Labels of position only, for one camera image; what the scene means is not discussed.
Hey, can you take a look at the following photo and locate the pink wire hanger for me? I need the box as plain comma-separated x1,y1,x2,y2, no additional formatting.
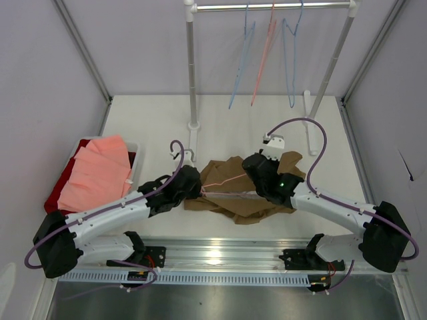
201,173,262,200
250,1,277,106

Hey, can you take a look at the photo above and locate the tan brown skirt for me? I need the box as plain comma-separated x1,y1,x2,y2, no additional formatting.
183,156,295,225

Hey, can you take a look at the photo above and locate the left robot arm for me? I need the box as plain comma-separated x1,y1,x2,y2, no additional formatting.
33,165,201,279

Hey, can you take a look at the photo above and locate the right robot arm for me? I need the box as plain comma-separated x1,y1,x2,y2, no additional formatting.
242,153,410,273

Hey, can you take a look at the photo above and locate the pink folded garment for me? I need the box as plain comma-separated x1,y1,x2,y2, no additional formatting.
57,135,134,213

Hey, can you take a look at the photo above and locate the red folded garment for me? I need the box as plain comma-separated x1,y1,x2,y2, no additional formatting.
43,139,138,216

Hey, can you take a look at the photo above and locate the white clothes rack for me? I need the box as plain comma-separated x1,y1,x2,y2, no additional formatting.
182,0,362,163

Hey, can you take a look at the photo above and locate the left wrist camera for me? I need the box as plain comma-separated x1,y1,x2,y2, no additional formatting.
171,149,195,169

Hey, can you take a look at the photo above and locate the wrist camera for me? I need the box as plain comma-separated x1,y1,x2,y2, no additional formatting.
171,149,195,169
260,133,285,161

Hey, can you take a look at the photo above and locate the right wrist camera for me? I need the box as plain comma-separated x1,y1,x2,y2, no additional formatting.
260,133,285,161

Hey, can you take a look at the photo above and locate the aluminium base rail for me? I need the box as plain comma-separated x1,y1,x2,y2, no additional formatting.
76,235,410,276

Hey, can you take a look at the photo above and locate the perforated cable tray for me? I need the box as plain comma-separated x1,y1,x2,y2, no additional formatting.
59,269,311,287

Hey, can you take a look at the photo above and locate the left blue wire hanger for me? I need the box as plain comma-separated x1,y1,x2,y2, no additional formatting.
228,1,256,110

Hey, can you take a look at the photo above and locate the blue wire hanger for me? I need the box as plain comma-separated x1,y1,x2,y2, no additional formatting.
228,1,256,110
280,0,305,109

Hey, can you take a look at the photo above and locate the right blue wire hanger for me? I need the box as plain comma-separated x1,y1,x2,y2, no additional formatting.
280,0,305,109

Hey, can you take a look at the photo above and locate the right aluminium frame post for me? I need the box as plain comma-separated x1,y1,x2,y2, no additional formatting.
340,0,410,106

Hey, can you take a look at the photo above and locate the aluminium frame post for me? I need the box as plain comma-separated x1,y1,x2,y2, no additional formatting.
340,0,410,106
51,0,112,105

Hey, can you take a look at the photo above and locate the left aluminium frame post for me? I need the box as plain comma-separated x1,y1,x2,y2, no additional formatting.
51,0,112,105

